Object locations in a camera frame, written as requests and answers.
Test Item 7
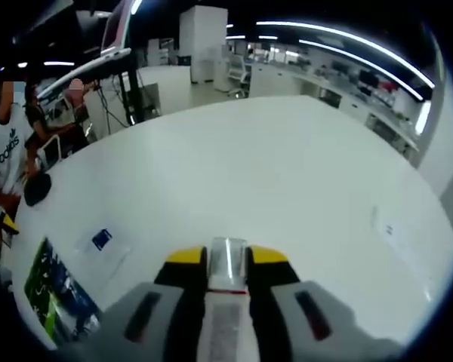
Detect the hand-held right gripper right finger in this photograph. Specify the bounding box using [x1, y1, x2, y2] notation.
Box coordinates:
[247, 244, 405, 362]

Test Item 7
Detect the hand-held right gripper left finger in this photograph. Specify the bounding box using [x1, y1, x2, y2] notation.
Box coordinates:
[66, 244, 208, 362]

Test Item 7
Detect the green black skincare sachet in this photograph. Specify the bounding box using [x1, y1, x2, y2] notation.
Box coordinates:
[24, 237, 103, 350]

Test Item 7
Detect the clear skincare sachet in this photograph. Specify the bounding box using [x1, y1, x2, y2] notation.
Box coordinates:
[76, 225, 132, 267]

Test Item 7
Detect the black round pad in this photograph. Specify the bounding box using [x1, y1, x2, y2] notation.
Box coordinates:
[24, 173, 53, 207]

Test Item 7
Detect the white plastic chair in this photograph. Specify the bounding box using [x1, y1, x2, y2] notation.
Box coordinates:
[35, 135, 65, 170]

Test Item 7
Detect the black standing desk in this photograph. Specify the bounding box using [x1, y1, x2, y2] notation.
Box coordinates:
[37, 56, 140, 125]

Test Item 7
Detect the long white office counter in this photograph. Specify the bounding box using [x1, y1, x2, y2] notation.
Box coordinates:
[248, 62, 420, 159]

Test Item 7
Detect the large display screen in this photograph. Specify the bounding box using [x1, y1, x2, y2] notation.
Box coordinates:
[100, 0, 137, 61]

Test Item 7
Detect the white office chair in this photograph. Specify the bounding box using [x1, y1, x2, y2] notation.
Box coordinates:
[226, 56, 250, 95]

